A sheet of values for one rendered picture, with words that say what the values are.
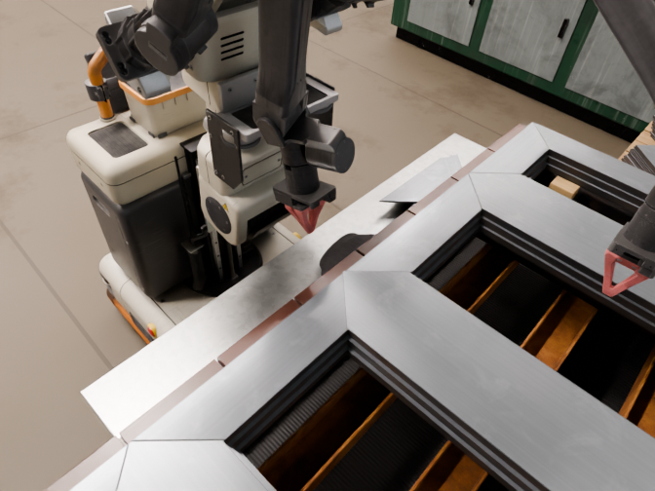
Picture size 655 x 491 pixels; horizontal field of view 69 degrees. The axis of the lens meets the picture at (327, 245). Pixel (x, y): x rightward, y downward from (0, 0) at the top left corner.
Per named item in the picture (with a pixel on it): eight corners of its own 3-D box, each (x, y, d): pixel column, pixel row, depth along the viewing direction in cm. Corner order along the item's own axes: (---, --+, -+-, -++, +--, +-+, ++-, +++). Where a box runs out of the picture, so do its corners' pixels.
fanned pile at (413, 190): (489, 171, 146) (493, 161, 143) (414, 235, 125) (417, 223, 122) (455, 154, 151) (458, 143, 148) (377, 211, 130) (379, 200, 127)
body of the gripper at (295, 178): (297, 180, 91) (291, 144, 87) (337, 195, 85) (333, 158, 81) (272, 195, 87) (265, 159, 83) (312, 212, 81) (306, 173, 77)
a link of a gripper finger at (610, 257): (635, 294, 76) (671, 245, 71) (626, 313, 71) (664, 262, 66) (593, 272, 79) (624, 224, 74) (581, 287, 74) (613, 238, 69)
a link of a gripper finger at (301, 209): (305, 215, 96) (298, 174, 90) (331, 227, 92) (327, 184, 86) (281, 232, 92) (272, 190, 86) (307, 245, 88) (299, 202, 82)
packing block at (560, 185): (574, 197, 124) (581, 185, 122) (566, 206, 122) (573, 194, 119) (553, 186, 127) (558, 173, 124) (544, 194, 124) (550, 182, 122)
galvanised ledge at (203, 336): (505, 167, 153) (509, 159, 151) (142, 474, 84) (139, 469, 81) (452, 140, 162) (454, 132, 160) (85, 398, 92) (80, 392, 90)
